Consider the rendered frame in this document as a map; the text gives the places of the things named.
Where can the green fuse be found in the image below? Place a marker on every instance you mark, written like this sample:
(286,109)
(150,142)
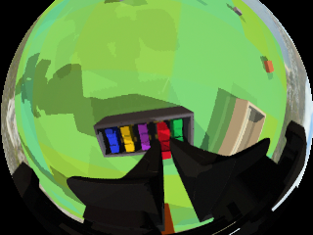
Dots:
(176,130)

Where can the red blade fuse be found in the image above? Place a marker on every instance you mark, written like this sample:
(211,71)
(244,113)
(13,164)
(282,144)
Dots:
(163,137)

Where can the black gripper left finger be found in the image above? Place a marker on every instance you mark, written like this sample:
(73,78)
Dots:
(141,189)

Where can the purple fuse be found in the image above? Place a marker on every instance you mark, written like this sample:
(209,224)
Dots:
(144,133)

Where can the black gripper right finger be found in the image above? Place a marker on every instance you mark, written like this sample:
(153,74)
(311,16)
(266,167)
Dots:
(207,176)

